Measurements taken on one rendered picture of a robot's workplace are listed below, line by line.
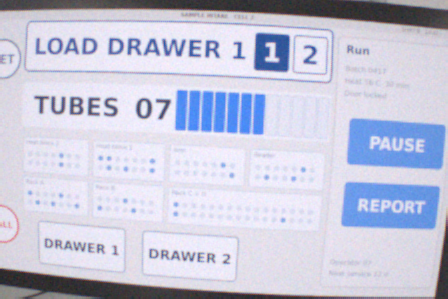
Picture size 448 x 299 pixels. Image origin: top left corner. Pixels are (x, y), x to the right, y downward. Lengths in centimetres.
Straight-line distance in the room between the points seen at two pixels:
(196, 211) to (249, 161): 7
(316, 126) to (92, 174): 22
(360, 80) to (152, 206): 23
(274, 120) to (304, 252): 13
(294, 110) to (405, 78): 11
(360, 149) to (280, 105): 9
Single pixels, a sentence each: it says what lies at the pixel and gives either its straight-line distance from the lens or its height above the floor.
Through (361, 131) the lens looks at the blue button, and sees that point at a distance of 46.
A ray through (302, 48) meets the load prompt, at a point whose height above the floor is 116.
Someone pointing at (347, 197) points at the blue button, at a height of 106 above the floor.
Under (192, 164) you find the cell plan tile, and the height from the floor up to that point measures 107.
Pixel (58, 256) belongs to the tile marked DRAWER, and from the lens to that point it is 50.
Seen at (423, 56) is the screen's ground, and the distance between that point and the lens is 48.
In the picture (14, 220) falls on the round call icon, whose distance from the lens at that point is 51.
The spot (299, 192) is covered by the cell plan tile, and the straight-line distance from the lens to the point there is 45.
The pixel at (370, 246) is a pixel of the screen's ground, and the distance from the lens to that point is 48.
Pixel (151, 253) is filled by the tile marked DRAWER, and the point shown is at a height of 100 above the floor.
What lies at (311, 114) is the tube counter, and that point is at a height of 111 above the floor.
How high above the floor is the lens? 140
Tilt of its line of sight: 46 degrees down
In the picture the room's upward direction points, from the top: straight up
